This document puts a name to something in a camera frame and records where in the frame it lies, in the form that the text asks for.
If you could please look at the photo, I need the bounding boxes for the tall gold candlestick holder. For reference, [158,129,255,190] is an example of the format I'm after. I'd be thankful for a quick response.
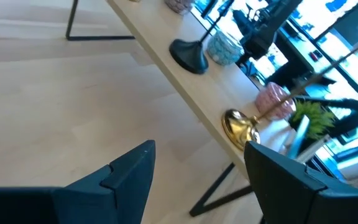
[221,30,358,152]

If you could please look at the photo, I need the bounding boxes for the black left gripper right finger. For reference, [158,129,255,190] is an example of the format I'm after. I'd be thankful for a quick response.
[243,140,358,224]

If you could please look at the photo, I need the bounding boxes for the pink round candle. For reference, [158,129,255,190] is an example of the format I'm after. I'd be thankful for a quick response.
[254,81,297,121]

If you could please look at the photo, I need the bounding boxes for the black candlestick holder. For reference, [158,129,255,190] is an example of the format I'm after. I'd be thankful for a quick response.
[168,0,236,75]

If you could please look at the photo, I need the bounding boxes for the mauve round candle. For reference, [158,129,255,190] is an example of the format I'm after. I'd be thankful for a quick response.
[163,0,196,16]

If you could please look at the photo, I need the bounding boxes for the small green potted plant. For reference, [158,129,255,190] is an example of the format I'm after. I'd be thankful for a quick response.
[286,100,337,156]

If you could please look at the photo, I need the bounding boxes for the light blue round candle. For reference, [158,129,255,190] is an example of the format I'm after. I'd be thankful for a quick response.
[206,29,246,67]

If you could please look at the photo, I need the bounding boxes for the wooden riser shelf black legs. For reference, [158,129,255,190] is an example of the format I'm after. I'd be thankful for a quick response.
[65,0,295,218]

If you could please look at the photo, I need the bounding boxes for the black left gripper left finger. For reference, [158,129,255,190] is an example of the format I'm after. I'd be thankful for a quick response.
[0,139,157,224]

